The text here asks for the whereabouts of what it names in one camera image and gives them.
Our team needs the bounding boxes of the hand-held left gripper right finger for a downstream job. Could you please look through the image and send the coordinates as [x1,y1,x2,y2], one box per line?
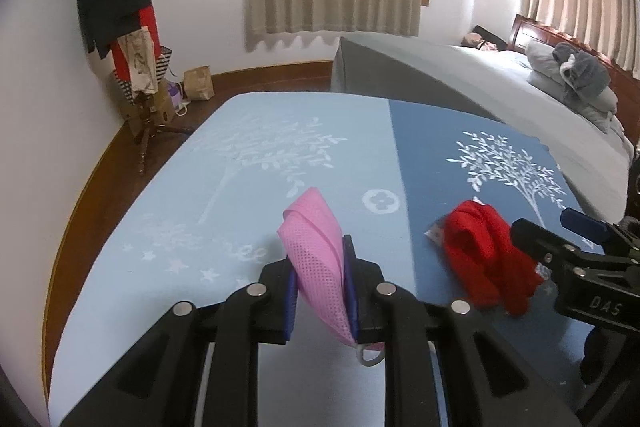
[342,234,582,427]

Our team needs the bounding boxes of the striped bag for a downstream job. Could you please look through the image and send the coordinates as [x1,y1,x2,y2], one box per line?
[113,46,174,108]

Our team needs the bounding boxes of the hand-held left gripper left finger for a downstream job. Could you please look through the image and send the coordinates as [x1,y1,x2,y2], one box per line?
[60,258,301,427]

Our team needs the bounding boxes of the wooden headboard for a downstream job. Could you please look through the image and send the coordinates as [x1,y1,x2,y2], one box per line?
[507,13,640,134]

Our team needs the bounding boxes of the red cloth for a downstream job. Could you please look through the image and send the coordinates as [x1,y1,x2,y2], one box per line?
[426,200,545,317]

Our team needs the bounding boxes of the red garment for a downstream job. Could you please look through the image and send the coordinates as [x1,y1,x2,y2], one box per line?
[110,6,162,83]

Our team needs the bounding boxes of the brown pouch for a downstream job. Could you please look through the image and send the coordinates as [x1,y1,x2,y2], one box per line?
[460,33,496,52]

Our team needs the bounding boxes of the grey bundled clothing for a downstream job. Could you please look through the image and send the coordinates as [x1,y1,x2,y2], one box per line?
[551,41,612,100]

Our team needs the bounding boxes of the black bag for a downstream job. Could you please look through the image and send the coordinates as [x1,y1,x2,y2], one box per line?
[472,25,507,48]

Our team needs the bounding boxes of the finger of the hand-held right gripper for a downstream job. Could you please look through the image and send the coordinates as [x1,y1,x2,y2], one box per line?
[559,207,622,244]
[509,217,583,279]

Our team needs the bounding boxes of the blue tree-print tablecloth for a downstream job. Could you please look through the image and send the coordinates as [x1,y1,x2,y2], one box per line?
[47,91,640,427]

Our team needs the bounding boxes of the pink mesh drawstring bag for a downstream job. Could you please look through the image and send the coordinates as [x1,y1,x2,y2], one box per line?
[277,187,386,367]

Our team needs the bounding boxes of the cream tote bag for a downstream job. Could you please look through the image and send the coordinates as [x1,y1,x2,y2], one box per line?
[117,26,164,96]

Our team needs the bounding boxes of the grey pillow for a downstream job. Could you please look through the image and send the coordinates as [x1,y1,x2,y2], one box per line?
[524,40,619,118]
[527,72,621,134]

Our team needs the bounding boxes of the cardboard box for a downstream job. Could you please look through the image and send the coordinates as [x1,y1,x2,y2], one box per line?
[122,81,176,136]

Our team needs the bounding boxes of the wooden coat rack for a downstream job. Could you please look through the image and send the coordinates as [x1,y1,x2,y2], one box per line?
[107,0,194,176]

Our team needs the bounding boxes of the brown paper bag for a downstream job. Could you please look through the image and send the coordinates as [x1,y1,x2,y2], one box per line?
[183,65,216,102]

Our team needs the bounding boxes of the bed with grey sheet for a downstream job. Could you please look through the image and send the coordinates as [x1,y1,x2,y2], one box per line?
[329,31,636,229]

